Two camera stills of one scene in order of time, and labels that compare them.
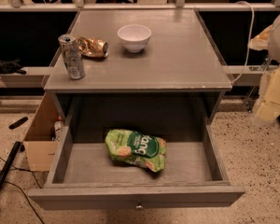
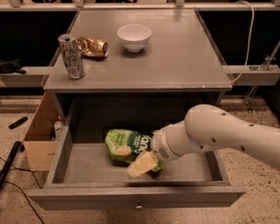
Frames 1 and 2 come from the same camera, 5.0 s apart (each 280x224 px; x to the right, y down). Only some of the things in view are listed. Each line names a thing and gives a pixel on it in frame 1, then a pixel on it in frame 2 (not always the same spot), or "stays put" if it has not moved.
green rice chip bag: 132,147 stays put
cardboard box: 40,149 stays put
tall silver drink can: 73,57 stays put
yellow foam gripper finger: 273,95 to 148,161
